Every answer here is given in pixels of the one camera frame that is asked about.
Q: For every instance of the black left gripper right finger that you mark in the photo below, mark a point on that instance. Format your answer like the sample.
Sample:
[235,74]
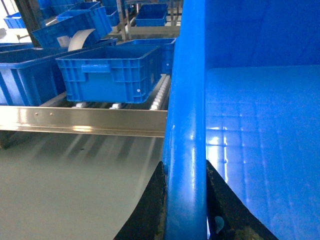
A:
[228,217]

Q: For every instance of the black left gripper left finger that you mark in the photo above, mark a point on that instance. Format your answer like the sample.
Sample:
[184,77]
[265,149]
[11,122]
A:
[143,223]

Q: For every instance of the blue plastic crate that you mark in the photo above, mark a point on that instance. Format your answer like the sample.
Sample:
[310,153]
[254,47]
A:
[245,96]

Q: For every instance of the neighbour blue crate on shelf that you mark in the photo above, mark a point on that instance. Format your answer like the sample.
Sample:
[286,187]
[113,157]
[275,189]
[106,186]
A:
[112,74]

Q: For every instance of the blue crate far left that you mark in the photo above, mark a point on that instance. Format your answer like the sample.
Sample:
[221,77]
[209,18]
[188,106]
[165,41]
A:
[30,77]

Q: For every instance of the blue crate on back rack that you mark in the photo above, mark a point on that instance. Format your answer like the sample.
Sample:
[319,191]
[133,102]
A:
[152,15]

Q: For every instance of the blue crate with white sheet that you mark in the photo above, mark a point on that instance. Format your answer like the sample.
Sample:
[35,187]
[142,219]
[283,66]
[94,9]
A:
[96,19]

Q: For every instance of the metal shelf front rail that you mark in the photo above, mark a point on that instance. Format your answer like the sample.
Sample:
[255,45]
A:
[92,121]

